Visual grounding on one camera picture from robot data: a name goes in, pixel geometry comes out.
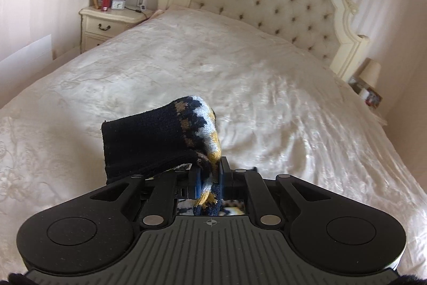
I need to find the table lamp with cream shade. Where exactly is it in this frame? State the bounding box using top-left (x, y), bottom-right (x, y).
top-left (358, 58), bottom-right (382, 91)

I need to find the cream nightstand with drawer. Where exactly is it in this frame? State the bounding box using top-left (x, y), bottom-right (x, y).
top-left (79, 5), bottom-right (156, 54)

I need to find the dark photo frame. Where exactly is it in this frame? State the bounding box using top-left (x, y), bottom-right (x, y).
top-left (365, 88), bottom-right (383, 109)

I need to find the black cable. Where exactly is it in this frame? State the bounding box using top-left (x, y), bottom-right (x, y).
top-left (125, 6), bottom-right (148, 19)

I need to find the bed with cream floral bedspread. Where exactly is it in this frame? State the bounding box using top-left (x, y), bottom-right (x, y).
top-left (0, 6), bottom-right (427, 282)

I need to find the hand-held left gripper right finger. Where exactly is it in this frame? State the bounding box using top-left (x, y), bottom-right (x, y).
top-left (218, 157), bottom-right (331, 227)

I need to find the patterned knit sweater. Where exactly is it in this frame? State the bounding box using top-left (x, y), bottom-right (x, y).
top-left (101, 96), bottom-right (223, 217)

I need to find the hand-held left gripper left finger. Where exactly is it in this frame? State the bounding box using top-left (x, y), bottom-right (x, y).
top-left (90, 169), bottom-right (203, 227)

